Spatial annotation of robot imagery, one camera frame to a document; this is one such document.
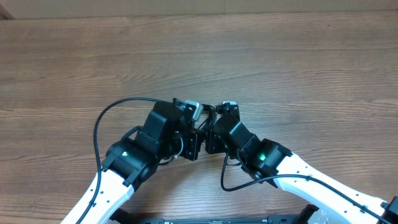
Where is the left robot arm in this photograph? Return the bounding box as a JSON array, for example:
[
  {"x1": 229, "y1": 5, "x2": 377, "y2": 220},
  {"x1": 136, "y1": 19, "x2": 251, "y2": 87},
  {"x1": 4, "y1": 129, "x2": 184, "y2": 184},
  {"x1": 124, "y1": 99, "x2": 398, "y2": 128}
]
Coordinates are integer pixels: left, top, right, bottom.
[{"x1": 63, "y1": 99, "x2": 204, "y2": 223}]

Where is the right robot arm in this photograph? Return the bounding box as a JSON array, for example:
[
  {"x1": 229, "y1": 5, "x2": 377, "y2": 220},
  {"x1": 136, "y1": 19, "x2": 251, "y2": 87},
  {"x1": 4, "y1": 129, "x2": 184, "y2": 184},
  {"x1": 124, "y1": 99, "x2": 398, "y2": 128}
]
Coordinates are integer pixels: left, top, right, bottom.
[{"x1": 206, "y1": 101, "x2": 397, "y2": 223}]

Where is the black cable bundle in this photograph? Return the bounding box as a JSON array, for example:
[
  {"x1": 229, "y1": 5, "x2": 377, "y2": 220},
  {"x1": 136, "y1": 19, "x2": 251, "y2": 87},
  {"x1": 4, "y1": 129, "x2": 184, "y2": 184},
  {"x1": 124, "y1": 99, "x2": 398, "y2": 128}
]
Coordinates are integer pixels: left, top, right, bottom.
[{"x1": 197, "y1": 103, "x2": 218, "y2": 134}]

